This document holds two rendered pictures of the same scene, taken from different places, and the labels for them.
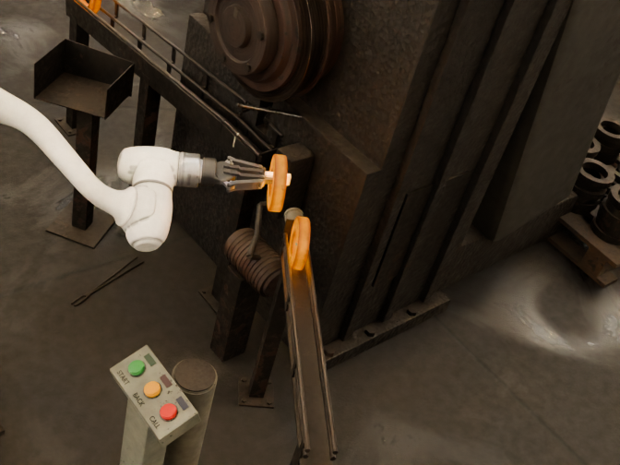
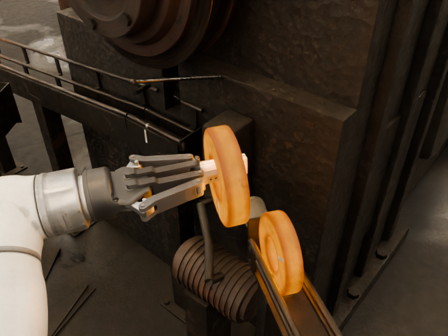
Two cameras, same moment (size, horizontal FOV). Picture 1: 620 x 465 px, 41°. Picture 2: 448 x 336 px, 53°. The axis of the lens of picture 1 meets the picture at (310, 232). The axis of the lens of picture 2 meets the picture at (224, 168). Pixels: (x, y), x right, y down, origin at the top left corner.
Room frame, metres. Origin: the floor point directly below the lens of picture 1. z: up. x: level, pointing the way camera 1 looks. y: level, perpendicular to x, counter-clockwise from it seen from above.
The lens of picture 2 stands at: (1.25, 0.13, 1.34)
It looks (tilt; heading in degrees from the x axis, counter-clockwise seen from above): 38 degrees down; 359
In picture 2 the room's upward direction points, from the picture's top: straight up
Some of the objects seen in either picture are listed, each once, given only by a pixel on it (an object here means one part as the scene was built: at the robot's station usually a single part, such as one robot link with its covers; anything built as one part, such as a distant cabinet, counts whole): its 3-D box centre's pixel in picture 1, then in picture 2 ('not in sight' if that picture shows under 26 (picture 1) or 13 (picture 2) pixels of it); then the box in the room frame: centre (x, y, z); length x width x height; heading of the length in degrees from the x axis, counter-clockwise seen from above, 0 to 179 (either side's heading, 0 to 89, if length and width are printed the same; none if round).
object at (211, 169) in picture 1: (218, 172); (119, 190); (1.75, 0.28, 0.92); 0.09 x 0.08 x 0.07; 105
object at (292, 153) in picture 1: (289, 181); (229, 163); (2.11, 0.11, 0.68); 0.11 x 0.08 x 0.24; 139
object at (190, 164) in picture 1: (190, 170); (66, 201); (1.73, 0.35, 0.91); 0.09 x 0.06 x 0.09; 15
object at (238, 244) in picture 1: (246, 305); (220, 326); (1.94, 0.13, 0.27); 0.22 x 0.13 x 0.53; 49
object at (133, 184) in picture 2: (244, 178); (167, 185); (1.75, 0.21, 0.92); 0.11 x 0.01 x 0.04; 103
